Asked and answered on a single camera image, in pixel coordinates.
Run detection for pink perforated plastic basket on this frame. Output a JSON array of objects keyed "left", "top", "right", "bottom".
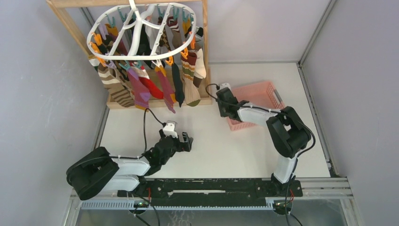
[{"left": 226, "top": 81, "right": 285, "bottom": 132}]

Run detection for maroon yellow purple sock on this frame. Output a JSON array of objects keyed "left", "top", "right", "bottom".
[{"left": 155, "top": 67, "right": 176, "bottom": 113}]

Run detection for black sock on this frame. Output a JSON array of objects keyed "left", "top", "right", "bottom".
[{"left": 171, "top": 63, "right": 185, "bottom": 107}]

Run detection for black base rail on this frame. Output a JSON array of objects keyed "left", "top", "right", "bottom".
[{"left": 117, "top": 178, "right": 303, "bottom": 207}]

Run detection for wooden hanger rack frame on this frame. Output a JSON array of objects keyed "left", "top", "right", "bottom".
[{"left": 46, "top": 0, "right": 213, "bottom": 109}]

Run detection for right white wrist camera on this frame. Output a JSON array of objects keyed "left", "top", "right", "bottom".
[{"left": 217, "top": 82, "right": 231, "bottom": 90}]

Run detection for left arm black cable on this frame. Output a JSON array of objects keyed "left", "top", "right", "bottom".
[{"left": 143, "top": 108, "right": 166, "bottom": 155}]

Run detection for white oval clip hanger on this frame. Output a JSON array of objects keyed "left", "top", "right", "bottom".
[{"left": 86, "top": 0, "right": 197, "bottom": 62}]

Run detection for brown argyle sock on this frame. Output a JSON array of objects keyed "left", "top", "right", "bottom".
[{"left": 158, "top": 16, "right": 171, "bottom": 51}]

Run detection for maroon purple striped sock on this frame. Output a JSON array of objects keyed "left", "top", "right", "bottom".
[{"left": 127, "top": 67, "right": 151, "bottom": 110}]

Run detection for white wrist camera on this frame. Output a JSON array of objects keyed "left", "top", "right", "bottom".
[
  {"left": 217, "top": 82, "right": 231, "bottom": 90},
  {"left": 162, "top": 121, "right": 178, "bottom": 138}
]

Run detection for brown white striped sock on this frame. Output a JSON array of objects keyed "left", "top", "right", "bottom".
[{"left": 97, "top": 64, "right": 135, "bottom": 108}]

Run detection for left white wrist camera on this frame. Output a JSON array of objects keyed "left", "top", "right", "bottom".
[{"left": 162, "top": 121, "right": 178, "bottom": 138}]

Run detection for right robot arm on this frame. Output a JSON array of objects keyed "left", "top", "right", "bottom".
[{"left": 214, "top": 83, "right": 316, "bottom": 196}]

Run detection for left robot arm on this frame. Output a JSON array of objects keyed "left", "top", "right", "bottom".
[{"left": 66, "top": 129, "right": 194, "bottom": 201}]

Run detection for red sock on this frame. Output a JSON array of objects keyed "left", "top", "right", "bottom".
[{"left": 135, "top": 68, "right": 164, "bottom": 99}]

